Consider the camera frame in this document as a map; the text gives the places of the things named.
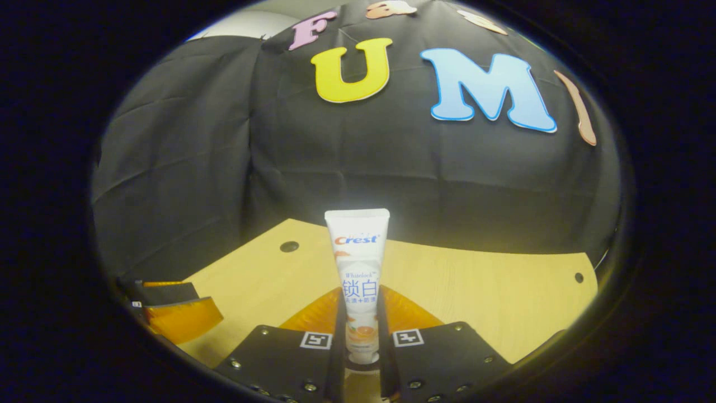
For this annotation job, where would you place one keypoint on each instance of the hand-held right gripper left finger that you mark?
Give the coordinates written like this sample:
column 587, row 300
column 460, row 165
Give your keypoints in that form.
column 337, row 364

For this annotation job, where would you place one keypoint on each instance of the white toothpaste tube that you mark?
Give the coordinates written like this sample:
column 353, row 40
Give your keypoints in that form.
column 358, row 263

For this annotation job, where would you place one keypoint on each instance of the light wooden desktop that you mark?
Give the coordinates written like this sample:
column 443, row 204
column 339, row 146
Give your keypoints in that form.
column 475, row 296

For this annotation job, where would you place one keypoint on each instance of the black backdrop cloth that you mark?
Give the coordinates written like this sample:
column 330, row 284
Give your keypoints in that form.
column 391, row 168

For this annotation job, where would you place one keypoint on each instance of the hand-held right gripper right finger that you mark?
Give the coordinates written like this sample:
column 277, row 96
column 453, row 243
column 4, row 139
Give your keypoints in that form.
column 386, row 364

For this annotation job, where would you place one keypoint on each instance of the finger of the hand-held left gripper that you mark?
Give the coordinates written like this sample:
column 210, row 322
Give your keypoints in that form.
column 168, row 292
column 184, row 319

